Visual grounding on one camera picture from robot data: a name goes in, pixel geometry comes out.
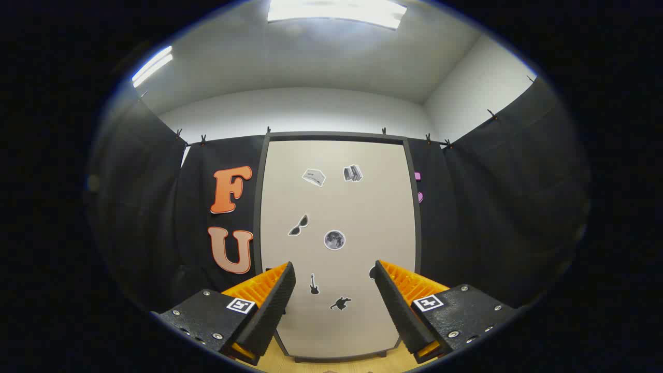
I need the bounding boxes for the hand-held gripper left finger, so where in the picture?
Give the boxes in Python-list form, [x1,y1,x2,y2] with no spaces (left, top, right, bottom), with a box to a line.
[150,261,297,366]

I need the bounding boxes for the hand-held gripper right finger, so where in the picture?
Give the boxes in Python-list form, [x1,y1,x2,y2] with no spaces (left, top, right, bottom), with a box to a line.
[374,260,521,364]

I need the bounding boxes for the beige shoe cabinet door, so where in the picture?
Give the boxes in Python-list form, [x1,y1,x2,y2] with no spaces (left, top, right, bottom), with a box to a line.
[259,139,417,359]

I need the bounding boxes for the dark grey shoe cabinet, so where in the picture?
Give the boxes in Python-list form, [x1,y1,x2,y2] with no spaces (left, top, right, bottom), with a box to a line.
[253,131,423,363]

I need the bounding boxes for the black backdrop cloth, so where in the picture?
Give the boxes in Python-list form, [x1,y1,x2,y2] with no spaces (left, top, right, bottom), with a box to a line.
[88,77,591,311]

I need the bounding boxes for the row of black cloth clips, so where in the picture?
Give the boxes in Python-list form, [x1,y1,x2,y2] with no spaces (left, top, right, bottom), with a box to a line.
[140,75,537,148]

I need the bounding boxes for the long ceiling light strip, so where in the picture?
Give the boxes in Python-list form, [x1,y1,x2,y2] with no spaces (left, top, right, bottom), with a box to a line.
[132,46,174,88]

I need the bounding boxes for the rectangular ceiling light panel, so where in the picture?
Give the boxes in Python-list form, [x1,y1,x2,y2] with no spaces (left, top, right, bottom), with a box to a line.
[267,0,408,30]

